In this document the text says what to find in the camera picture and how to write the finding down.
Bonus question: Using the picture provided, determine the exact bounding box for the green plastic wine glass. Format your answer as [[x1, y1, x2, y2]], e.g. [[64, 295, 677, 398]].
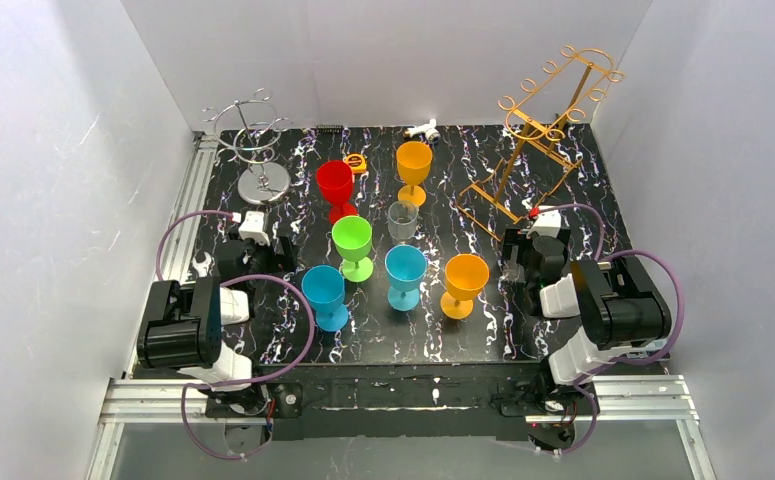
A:
[[331, 215, 374, 283]]

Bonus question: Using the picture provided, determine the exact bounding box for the silver round glass rack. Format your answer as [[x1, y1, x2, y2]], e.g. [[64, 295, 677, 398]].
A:
[[203, 88, 292, 206]]

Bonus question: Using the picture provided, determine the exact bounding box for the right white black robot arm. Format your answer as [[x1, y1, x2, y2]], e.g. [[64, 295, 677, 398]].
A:
[[501, 228, 672, 392]]

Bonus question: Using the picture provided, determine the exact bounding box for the white small fitting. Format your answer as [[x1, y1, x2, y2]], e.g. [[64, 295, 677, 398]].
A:
[[403, 118, 441, 144]]

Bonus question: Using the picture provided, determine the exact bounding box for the blue wine glass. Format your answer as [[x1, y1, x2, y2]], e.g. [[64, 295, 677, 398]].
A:
[[301, 265, 349, 332]]

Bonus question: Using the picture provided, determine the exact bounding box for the red plastic wine glass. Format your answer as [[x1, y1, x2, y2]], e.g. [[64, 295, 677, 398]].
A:
[[316, 160, 358, 225]]

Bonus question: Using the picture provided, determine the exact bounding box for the orange wine glass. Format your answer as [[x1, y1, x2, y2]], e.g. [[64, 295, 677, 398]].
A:
[[440, 254, 490, 320], [396, 141, 433, 207]]

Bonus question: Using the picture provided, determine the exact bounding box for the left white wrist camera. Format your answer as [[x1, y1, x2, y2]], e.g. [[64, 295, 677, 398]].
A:
[[237, 211, 270, 246]]

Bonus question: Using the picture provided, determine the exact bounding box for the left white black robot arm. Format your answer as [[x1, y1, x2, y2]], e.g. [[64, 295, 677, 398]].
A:
[[136, 233, 297, 384]]

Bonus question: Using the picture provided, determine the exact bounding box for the clear glass tumbler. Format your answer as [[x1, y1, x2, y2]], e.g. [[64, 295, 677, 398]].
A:
[[387, 200, 419, 243]]

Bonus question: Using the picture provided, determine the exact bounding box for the teal wine glass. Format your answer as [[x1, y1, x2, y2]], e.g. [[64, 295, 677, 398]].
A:
[[385, 244, 428, 311]]

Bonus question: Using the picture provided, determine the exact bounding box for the gold wire glass rack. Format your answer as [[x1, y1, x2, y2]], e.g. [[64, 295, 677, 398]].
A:
[[455, 45, 625, 241]]

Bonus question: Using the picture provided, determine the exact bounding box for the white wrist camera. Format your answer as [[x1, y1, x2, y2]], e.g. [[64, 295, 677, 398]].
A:
[[527, 205, 563, 238], [237, 211, 270, 246]]

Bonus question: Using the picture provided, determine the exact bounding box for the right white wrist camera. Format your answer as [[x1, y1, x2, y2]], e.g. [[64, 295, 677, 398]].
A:
[[527, 205, 563, 238]]

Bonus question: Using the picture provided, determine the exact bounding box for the silver wrench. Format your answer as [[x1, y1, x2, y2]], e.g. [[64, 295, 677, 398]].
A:
[[191, 251, 213, 278]]

